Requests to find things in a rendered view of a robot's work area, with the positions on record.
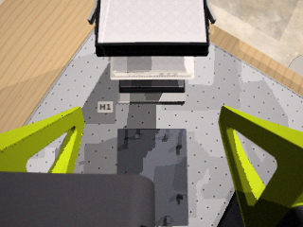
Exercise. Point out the grey base plate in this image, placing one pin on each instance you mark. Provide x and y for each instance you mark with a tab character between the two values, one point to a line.
220	79

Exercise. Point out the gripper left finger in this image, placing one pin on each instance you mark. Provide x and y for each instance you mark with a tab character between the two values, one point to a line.
18	145

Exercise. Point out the black rectangular frame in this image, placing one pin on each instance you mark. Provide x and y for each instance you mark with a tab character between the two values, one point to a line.
232	214

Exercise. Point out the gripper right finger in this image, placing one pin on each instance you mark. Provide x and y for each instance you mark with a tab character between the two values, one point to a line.
285	189

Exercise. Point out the grey multiwell plate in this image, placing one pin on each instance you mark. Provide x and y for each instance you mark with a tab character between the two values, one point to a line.
133	86

